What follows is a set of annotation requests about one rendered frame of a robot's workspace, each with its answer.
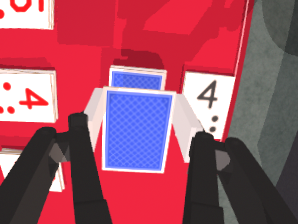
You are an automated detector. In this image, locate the blue playing card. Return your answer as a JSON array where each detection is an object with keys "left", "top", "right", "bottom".
[{"left": 109, "top": 67, "right": 166, "bottom": 90}]

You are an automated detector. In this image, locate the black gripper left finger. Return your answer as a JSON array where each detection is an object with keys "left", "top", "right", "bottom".
[{"left": 0, "top": 88, "right": 113, "bottom": 224}]

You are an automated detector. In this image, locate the red card cloth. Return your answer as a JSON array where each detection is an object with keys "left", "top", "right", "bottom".
[
  {"left": 0, "top": 0, "right": 245, "bottom": 224},
  {"left": 218, "top": 0, "right": 254, "bottom": 142}
]

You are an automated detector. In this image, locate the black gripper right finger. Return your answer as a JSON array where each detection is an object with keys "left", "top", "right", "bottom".
[{"left": 172, "top": 94, "right": 298, "bottom": 224}]

